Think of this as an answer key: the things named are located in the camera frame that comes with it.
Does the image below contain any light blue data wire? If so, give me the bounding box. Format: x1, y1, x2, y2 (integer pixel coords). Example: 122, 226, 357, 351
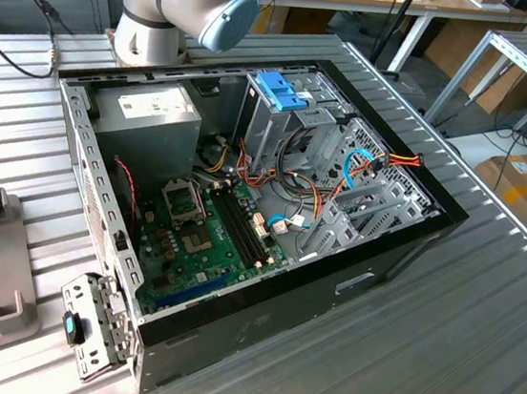
339, 146, 389, 197

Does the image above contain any red yellow power wire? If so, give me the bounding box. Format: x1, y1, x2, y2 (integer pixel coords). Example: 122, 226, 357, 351
369, 145, 425, 184

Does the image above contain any grey metal disk bay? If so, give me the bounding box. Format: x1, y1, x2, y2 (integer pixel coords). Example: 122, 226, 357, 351
297, 163, 444, 280

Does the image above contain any black RAM slot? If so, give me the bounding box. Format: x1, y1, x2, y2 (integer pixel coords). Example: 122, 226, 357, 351
203, 190, 264, 270
209, 189, 270, 268
221, 186, 283, 262
216, 187, 276, 264

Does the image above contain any grey metal optical drive cage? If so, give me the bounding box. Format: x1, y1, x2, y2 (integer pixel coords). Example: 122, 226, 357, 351
226, 62, 356, 184

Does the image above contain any green motherboard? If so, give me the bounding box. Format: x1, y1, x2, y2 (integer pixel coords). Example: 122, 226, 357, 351
126, 170, 302, 333

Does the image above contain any silver socket cover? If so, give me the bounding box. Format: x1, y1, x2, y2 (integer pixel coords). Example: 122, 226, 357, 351
158, 175, 213, 228

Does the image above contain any blue plastic drive latch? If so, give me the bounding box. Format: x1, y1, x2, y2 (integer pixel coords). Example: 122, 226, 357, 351
251, 71, 316, 116

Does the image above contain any black open PC case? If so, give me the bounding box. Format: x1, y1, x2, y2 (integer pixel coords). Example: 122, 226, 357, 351
19, 27, 487, 394

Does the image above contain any blue expansion slot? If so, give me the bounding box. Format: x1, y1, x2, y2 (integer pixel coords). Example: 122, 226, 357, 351
153, 264, 232, 318

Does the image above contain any grey power supply unit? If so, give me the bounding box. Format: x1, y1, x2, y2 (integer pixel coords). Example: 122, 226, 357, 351
83, 71, 208, 195

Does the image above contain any grey metal slot retainer flap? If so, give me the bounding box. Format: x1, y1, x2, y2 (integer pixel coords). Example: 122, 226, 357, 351
50, 267, 148, 389

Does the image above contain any black tripod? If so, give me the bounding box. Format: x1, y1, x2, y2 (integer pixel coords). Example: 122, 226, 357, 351
369, 0, 421, 76

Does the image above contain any brown cardboard box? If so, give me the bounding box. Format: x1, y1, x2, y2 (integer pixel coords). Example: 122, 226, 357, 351
465, 146, 527, 251

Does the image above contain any orange yellow wire bundle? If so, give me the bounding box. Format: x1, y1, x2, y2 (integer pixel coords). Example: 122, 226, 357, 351
192, 134, 347, 226

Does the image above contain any blue wire with white tag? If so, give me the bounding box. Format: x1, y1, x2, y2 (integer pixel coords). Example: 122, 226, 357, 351
264, 210, 313, 237

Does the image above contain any black sleeved cable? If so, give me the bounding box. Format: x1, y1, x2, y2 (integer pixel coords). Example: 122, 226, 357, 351
279, 121, 325, 169

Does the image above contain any red twisted fan wire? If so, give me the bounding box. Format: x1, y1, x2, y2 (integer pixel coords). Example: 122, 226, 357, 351
105, 155, 148, 224

